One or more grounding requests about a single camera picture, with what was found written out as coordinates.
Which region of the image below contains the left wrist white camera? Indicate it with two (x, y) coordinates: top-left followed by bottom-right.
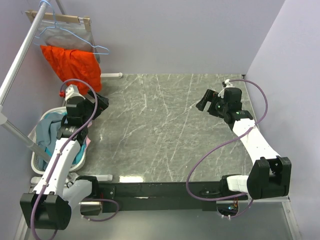
(59, 84), (85, 102)

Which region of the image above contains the slate blue polo shirt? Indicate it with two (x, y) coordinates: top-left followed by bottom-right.
(35, 112), (65, 156)

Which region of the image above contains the light blue wire hanger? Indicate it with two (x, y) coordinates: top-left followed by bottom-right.
(33, 0), (111, 56)

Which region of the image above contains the wooden bag top bar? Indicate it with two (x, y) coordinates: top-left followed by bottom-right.
(25, 10), (91, 32)

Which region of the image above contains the wrist white camera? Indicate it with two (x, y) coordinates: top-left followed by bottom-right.
(59, 84), (85, 102)
(218, 79), (235, 99)

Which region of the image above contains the teal shirt in basket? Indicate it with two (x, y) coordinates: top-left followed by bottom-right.
(41, 144), (87, 171)

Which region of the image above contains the white table edge bracket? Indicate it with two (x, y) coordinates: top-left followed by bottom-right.
(100, 72), (123, 79)

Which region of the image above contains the orange shirt on hanger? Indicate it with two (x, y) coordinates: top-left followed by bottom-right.
(40, 45), (102, 92)

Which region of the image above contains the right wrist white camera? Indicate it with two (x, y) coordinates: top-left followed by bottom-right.
(218, 79), (235, 99)

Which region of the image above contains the pink garment in basket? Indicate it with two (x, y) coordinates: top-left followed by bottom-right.
(85, 137), (91, 150)

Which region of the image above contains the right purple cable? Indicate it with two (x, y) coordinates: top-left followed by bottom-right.
(186, 78), (268, 220)

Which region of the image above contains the silver clothes rack pole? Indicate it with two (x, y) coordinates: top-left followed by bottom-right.
(0, 0), (51, 161)

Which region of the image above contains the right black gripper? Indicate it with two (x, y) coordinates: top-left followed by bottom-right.
(195, 89), (229, 119)

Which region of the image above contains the aluminium rail frame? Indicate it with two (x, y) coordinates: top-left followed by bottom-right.
(14, 174), (303, 240)

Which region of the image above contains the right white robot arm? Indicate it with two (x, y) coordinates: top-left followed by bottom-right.
(196, 87), (292, 200)

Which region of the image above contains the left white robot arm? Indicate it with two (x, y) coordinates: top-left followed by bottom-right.
(20, 91), (109, 230)

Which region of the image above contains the white laundry basket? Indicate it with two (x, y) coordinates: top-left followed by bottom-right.
(29, 106), (86, 175)

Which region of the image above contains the grey mesh hanging bag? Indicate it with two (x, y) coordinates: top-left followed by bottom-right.
(37, 18), (101, 63)

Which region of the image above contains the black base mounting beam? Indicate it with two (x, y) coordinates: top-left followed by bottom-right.
(84, 181), (239, 213)

